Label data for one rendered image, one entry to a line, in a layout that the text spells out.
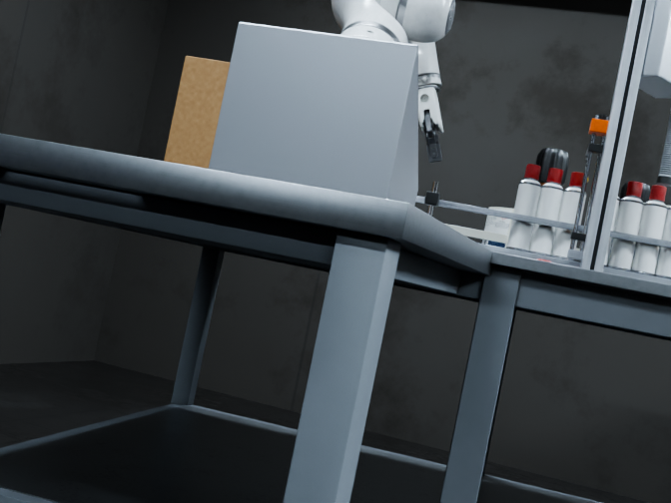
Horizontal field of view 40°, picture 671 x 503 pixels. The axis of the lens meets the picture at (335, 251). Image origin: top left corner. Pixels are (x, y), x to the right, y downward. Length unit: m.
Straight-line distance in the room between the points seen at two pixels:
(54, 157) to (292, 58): 0.42
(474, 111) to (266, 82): 3.47
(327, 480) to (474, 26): 4.09
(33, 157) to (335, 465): 0.52
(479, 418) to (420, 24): 0.71
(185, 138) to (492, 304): 0.73
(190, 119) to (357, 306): 0.98
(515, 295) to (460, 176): 3.23
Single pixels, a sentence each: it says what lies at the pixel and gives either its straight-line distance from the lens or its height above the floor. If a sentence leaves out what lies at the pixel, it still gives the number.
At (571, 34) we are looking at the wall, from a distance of 4.90.
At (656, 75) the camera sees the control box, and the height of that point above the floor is 1.29.
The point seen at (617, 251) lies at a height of 0.92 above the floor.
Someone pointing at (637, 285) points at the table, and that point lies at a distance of 1.57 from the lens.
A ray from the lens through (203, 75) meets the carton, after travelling 1.94.
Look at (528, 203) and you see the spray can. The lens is 2.20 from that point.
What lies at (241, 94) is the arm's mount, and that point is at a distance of 1.45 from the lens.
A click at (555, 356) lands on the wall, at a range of 4.67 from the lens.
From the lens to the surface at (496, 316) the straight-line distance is 1.59.
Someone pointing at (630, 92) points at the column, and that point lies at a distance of 2.11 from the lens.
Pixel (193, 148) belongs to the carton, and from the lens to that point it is 1.92.
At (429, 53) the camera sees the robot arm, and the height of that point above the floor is 1.30.
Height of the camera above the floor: 0.74
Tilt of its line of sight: 2 degrees up
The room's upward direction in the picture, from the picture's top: 11 degrees clockwise
